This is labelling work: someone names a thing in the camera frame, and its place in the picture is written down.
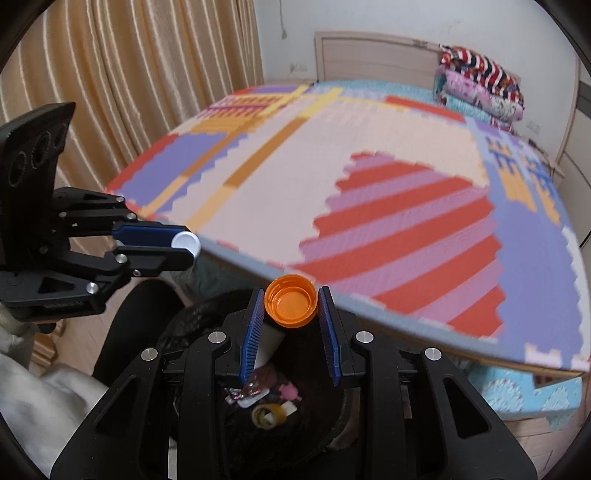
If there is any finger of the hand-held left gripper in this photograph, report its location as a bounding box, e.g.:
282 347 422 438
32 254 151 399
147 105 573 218
60 239 195 302
52 187 191 248

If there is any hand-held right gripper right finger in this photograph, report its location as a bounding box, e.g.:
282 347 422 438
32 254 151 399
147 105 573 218
317 285 532 480

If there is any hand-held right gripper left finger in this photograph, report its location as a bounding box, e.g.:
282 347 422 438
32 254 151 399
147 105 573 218
51 287 266 480

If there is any white bottle cap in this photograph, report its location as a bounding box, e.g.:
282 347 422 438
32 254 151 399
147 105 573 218
171 231 201 260

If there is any silver blister pack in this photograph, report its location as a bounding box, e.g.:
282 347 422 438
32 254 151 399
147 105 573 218
226 367 279 405

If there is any orange bottle cap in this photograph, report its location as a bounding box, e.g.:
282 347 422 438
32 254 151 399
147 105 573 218
264 274 320 329

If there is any yellow tape roll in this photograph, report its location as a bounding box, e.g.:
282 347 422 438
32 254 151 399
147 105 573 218
250 403 285 428

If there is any black trash bin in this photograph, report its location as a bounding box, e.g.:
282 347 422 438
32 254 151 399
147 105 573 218
154 291 366 480

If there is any beige ribbed curtain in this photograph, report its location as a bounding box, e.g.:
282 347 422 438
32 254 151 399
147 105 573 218
0 0 265 197

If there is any person's leg in light trousers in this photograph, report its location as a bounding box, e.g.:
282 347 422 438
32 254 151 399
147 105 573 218
0 318 109 467

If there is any blue patterned bed sheet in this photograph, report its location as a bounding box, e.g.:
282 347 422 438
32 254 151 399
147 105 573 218
308 79 584 424

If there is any colourful foam puzzle mat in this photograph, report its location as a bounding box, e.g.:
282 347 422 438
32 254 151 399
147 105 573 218
105 83 591 376

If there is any wooden bed headboard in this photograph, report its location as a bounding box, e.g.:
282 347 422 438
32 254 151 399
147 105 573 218
315 31 581 163

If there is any pink printed folded quilt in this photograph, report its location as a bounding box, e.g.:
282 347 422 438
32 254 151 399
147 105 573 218
433 69 526 123

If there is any striped folded blanket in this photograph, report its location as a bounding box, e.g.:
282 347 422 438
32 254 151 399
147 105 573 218
438 45 521 94

